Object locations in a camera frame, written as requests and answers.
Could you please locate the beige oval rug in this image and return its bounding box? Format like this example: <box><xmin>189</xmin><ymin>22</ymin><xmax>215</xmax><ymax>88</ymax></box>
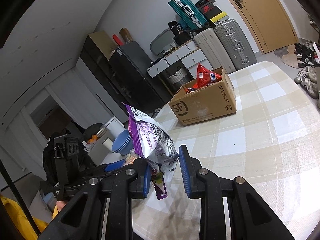
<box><xmin>274</xmin><ymin>44</ymin><xmax>310</xmax><ymax>68</ymax></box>

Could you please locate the white appliance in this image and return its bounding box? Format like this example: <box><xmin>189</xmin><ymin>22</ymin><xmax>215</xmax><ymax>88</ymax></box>
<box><xmin>101</xmin><ymin>116</ymin><xmax>124</xmax><ymax>137</ymax></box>

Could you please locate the white wardrobe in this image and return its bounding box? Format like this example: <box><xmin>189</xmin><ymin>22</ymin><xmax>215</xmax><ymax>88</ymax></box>
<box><xmin>0</xmin><ymin>17</ymin><xmax>118</xmax><ymax>180</ymax></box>

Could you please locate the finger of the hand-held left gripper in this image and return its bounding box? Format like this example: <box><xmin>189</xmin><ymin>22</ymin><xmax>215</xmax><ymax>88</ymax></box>
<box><xmin>96</xmin><ymin>158</ymin><xmax>130</xmax><ymax>175</ymax></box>

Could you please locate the cluster of sneakers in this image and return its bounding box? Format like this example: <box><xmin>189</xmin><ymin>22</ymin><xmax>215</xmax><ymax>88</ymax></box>
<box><xmin>293</xmin><ymin>41</ymin><xmax>320</xmax><ymax>98</ymax></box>

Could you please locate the black backpack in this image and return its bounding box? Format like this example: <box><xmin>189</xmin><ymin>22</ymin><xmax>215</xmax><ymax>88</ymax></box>
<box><xmin>42</xmin><ymin>130</ymin><xmax>98</xmax><ymax>188</ymax></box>

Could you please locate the cardboard box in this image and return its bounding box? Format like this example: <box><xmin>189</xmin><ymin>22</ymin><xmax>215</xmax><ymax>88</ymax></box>
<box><xmin>168</xmin><ymin>66</ymin><xmax>237</xmax><ymax>127</ymax></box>

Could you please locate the black bag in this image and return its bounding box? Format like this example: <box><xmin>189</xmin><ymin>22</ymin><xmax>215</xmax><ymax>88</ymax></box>
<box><xmin>168</xmin><ymin>20</ymin><xmax>192</xmax><ymax>44</ymax></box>

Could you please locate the flat cardboard sheet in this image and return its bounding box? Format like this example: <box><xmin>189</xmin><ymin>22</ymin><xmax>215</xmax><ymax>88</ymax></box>
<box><xmin>89</xmin><ymin>30</ymin><xmax>118</xmax><ymax>60</ymax></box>

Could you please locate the white drawer desk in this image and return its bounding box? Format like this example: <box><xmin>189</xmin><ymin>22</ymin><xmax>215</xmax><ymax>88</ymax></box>
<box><xmin>147</xmin><ymin>40</ymin><xmax>208</xmax><ymax>81</ymax></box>

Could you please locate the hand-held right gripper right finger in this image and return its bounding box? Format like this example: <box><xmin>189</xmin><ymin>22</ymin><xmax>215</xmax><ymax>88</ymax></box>
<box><xmin>178</xmin><ymin>144</ymin><xmax>295</xmax><ymax>240</ymax></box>

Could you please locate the purple snack packet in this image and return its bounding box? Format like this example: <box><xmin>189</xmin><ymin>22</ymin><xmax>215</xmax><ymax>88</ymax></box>
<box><xmin>121</xmin><ymin>102</ymin><xmax>180</xmax><ymax>200</ymax></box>

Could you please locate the red triangular chip packet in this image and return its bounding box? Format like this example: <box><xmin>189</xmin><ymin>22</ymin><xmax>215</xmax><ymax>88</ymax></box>
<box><xmin>194</xmin><ymin>63</ymin><xmax>223</xmax><ymax>89</ymax></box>

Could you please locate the white suitcase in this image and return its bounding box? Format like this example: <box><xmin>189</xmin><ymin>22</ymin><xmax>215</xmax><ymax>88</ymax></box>
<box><xmin>193</xmin><ymin>28</ymin><xmax>236</xmax><ymax>72</ymax></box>

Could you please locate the black tall cabinet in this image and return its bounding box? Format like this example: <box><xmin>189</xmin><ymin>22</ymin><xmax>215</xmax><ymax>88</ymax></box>
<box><xmin>80</xmin><ymin>34</ymin><xmax>120</xmax><ymax>98</ymax></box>

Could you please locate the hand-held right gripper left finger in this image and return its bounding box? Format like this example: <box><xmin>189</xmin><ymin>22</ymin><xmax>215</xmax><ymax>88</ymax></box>
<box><xmin>37</xmin><ymin>157</ymin><xmax>153</xmax><ymax>240</ymax></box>

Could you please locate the yellow black shoe box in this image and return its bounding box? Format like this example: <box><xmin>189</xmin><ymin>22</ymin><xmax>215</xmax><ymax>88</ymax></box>
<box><xmin>210</xmin><ymin>12</ymin><xmax>230</xmax><ymax>26</ymax></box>

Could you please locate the silver suitcase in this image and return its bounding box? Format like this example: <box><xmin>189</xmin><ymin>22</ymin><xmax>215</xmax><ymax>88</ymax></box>
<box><xmin>214</xmin><ymin>19</ymin><xmax>258</xmax><ymax>71</ymax></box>

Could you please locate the blue bowl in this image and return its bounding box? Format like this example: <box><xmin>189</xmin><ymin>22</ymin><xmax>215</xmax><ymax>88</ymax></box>
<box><xmin>115</xmin><ymin>134</ymin><xmax>134</xmax><ymax>157</ymax></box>
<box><xmin>112</xmin><ymin>129</ymin><xmax>132</xmax><ymax>153</ymax></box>

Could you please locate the brown paper bag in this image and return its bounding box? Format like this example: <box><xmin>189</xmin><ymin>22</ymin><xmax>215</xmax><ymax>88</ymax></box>
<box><xmin>119</xmin><ymin>27</ymin><xmax>137</xmax><ymax>43</ymax></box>

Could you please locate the black fridge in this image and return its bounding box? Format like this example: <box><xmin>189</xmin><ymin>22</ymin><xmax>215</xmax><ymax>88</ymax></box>
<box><xmin>108</xmin><ymin>41</ymin><xmax>173</xmax><ymax>114</ymax></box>

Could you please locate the woven basket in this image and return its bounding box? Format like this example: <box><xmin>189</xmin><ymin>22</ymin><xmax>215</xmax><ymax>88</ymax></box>
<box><xmin>165</xmin><ymin>67</ymin><xmax>190</xmax><ymax>88</ymax></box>

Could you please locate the person's yellow jacket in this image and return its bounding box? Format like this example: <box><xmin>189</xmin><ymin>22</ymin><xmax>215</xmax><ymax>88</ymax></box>
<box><xmin>0</xmin><ymin>194</ymin><xmax>49</xmax><ymax>240</ymax></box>

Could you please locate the grey oval tub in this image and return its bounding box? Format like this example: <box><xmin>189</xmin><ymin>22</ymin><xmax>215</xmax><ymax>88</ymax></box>
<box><xmin>150</xmin><ymin>29</ymin><xmax>178</xmax><ymax>55</ymax></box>

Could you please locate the teal suitcase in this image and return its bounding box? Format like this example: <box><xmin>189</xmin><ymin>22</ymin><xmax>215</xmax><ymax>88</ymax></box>
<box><xmin>167</xmin><ymin>0</ymin><xmax>211</xmax><ymax>31</ymax></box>

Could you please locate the white storage box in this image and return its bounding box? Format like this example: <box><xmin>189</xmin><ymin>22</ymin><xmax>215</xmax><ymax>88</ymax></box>
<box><xmin>89</xmin><ymin>130</ymin><xmax>118</xmax><ymax>166</ymax></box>

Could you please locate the wooden door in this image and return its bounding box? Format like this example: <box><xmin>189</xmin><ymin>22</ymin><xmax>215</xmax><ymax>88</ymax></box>
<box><xmin>211</xmin><ymin>0</ymin><xmax>300</xmax><ymax>55</ymax></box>

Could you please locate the red black shoe box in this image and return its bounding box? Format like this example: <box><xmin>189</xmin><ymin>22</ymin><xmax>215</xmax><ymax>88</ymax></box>
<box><xmin>199</xmin><ymin>2</ymin><xmax>218</xmax><ymax>15</ymax></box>

